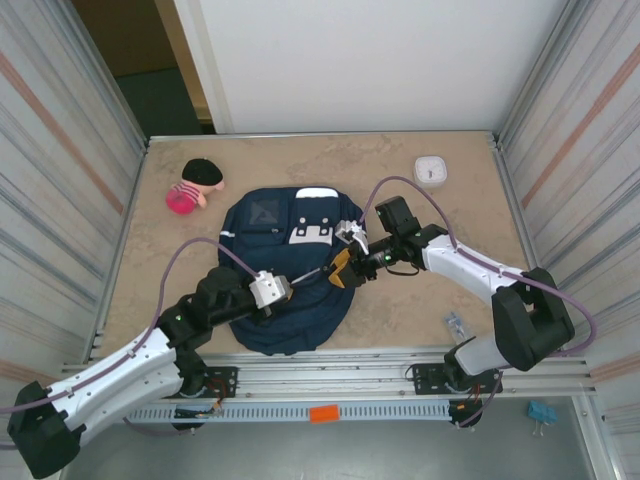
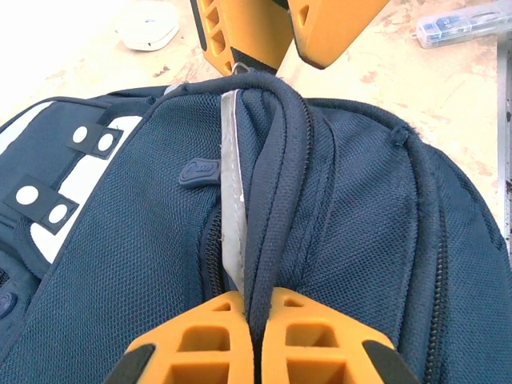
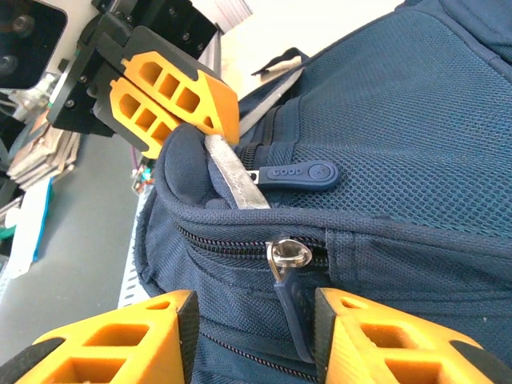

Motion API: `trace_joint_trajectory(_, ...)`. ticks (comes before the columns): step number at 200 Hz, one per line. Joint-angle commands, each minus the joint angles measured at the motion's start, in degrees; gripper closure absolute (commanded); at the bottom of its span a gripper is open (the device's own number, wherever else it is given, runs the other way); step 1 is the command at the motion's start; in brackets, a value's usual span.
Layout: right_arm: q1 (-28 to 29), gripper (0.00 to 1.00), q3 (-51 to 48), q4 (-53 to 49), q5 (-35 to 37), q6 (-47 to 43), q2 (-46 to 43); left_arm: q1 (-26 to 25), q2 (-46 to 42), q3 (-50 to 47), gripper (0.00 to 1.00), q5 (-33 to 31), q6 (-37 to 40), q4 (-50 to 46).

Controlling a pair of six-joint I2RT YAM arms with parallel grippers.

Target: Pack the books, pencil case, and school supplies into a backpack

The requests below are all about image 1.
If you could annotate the navy blue backpack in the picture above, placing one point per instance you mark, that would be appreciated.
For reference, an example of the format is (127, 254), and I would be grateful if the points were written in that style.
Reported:
(300, 315)

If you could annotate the clear plastic pencil case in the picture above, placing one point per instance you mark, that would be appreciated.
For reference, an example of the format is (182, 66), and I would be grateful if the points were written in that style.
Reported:
(455, 326)

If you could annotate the plush doll with black hair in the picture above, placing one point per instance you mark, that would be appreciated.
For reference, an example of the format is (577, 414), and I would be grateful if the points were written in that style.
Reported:
(197, 185)

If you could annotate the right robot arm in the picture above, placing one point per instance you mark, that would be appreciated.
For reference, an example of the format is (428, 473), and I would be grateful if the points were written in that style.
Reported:
(530, 320)

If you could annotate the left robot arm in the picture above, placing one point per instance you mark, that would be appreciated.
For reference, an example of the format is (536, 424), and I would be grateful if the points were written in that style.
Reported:
(115, 370)

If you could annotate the white square clock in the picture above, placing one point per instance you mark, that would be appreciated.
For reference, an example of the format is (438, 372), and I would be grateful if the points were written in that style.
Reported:
(430, 171)

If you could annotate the orange tape tag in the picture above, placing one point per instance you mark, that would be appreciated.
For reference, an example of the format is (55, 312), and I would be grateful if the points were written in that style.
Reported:
(324, 415)

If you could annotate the blue binder clip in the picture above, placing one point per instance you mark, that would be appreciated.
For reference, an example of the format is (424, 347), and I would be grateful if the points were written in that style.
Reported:
(541, 412)

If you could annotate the brown wooden door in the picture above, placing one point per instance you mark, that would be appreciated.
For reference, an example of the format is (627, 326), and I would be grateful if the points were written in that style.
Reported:
(125, 30)

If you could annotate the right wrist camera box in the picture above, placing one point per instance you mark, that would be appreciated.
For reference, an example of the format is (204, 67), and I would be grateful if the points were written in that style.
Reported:
(350, 232)

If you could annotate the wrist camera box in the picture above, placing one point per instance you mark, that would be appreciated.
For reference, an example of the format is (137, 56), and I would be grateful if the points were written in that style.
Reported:
(267, 290)
(350, 232)

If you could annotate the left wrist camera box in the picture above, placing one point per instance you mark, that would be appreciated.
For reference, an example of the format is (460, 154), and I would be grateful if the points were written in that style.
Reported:
(267, 290)

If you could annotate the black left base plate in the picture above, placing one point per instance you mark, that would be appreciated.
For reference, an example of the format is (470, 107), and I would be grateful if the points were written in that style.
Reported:
(225, 375)

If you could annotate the aluminium mounting rail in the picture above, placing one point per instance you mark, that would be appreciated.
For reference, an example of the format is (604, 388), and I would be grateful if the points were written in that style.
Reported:
(325, 372)

